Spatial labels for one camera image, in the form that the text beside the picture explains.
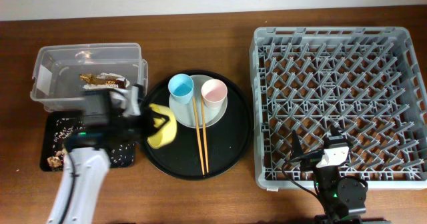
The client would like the yellow plastic bowl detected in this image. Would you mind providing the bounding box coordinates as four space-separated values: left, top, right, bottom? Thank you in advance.
147 103 177 149

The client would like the peanut shells and rice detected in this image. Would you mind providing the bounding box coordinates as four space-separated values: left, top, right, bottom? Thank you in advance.
46 117 134 169

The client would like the light blue plastic cup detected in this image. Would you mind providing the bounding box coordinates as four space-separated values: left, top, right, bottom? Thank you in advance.
168 73 194 104

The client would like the wooden chopstick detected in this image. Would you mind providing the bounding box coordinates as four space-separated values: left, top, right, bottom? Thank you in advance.
192 96 205 175
200 96 209 173

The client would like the white tissue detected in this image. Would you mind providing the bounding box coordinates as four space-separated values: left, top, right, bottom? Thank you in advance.
82 72 130 91

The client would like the gold coffee sachet wrapper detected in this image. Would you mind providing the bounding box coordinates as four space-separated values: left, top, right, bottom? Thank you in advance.
79 73 130 89

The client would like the pink plastic cup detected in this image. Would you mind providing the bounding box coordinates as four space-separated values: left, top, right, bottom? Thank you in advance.
201 79 228 109

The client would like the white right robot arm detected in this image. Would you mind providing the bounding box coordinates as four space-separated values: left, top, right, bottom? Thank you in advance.
282 127 368 223

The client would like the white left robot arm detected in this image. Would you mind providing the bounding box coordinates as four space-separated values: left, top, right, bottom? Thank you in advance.
47 85 177 223

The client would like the grey dishwasher rack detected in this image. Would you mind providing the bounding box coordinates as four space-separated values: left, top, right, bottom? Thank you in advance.
249 27 426 191

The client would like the clear plastic waste bin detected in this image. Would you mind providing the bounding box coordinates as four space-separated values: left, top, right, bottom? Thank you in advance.
30 43 148 112

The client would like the light grey round plate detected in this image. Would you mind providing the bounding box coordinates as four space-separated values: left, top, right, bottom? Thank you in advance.
169 75 228 129

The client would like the black rectangular tray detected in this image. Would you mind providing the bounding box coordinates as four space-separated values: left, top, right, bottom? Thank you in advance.
39 110 137 172

